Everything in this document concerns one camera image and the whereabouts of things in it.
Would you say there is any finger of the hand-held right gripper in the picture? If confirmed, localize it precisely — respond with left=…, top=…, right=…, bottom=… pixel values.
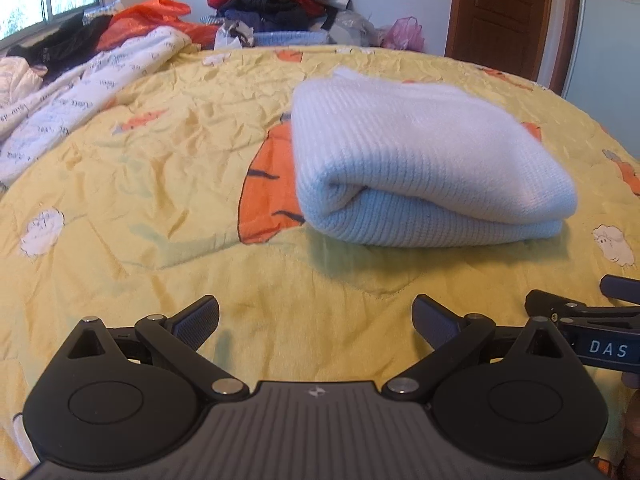
left=524, top=288, right=640, bottom=322
left=599, top=274, right=640, bottom=307

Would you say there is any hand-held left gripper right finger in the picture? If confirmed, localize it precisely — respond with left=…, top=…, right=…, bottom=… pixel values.
left=382, top=294, right=577, bottom=401

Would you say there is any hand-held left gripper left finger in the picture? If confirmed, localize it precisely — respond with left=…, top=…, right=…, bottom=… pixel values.
left=56, top=294, right=251, bottom=401

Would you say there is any white knit sweater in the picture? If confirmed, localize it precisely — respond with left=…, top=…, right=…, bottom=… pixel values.
left=289, top=65, right=579, bottom=249

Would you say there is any person's right hand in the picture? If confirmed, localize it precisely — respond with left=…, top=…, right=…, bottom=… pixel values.
left=620, top=371, right=640, bottom=473

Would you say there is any yellow printed bedspread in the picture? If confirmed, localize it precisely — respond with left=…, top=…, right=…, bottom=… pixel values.
left=0, top=44, right=640, bottom=480

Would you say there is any white script-printed blanket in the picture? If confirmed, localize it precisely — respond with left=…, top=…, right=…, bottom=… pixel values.
left=0, top=27, right=194, bottom=189

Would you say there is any white wardrobe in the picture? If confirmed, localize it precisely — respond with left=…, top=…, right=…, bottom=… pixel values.
left=561, top=0, right=640, bottom=134

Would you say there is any pink plastic bag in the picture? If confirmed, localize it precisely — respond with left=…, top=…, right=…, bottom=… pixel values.
left=382, top=15, right=427, bottom=54

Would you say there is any light blue blanket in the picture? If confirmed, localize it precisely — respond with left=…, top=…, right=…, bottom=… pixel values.
left=249, top=29, right=329, bottom=49

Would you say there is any brown wooden door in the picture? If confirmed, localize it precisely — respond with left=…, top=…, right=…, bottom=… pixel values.
left=444, top=0, right=584, bottom=94

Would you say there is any orange plastic bag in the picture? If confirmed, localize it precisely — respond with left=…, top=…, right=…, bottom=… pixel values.
left=94, top=0, right=222, bottom=54

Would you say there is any white quilted garment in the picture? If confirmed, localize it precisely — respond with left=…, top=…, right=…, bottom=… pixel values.
left=0, top=56, right=47, bottom=92

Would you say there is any grey plastic bag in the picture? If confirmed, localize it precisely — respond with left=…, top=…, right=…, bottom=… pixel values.
left=327, top=9, right=387, bottom=46

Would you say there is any black garment by window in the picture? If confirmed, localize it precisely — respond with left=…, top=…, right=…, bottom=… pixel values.
left=7, top=12, right=114, bottom=82

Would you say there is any navy garment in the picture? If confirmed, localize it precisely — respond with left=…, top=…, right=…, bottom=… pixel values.
left=222, top=0, right=322, bottom=34

